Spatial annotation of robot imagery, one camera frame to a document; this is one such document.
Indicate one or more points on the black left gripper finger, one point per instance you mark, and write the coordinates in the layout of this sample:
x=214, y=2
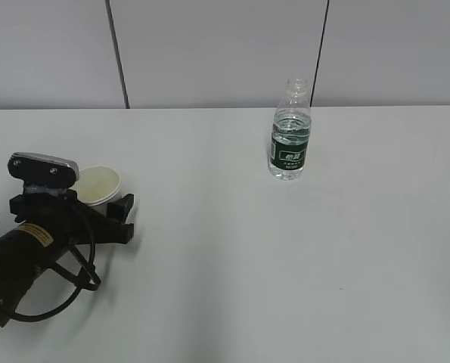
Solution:
x=120, y=209

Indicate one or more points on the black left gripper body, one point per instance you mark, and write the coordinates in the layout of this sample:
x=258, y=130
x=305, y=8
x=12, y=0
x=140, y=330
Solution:
x=47, y=222

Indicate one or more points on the white paper cup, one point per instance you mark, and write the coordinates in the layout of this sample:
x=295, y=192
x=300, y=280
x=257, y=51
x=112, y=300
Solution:
x=98, y=186

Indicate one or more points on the clear green-label water bottle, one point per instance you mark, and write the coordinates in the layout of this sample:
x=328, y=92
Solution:
x=290, y=132

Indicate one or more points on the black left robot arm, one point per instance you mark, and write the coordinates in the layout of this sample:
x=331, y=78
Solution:
x=19, y=269

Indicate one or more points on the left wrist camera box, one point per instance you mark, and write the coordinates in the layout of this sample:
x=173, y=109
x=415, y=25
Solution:
x=43, y=170

